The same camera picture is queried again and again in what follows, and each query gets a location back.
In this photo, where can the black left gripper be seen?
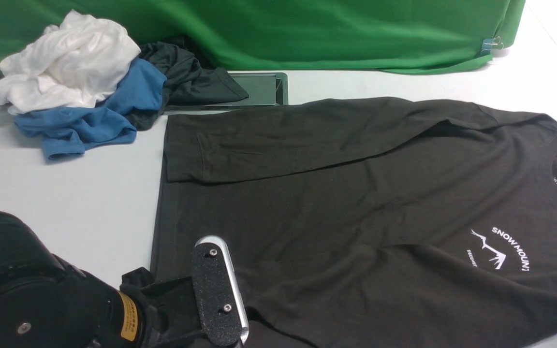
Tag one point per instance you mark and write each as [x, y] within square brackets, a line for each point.
[46, 302]

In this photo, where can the gray long sleeve shirt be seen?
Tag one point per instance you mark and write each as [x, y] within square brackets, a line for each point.
[372, 223]

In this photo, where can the blue crumpled shirt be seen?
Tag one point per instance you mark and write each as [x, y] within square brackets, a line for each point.
[71, 131]

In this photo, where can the white crumpled shirt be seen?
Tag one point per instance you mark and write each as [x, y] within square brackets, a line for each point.
[77, 64]

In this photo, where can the dark teal crumpled shirt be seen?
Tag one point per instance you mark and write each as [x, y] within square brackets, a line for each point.
[191, 79]

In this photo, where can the dark gray flat tray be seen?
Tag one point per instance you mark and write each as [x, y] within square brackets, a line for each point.
[264, 89]

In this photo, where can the green backdrop cloth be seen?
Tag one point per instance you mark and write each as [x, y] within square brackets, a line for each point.
[398, 36]

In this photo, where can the blue binder clip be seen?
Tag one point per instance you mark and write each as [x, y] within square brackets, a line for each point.
[491, 44]

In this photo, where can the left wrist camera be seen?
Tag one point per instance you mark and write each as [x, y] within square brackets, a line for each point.
[221, 309]

